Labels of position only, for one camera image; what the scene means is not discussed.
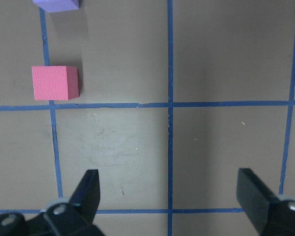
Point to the pink foam cube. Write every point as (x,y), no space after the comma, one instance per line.
(55,82)

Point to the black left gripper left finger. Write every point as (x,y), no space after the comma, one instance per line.
(86,197)

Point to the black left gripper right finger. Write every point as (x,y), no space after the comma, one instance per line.
(255,198)

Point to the purple foam cube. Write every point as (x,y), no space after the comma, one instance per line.
(53,6)

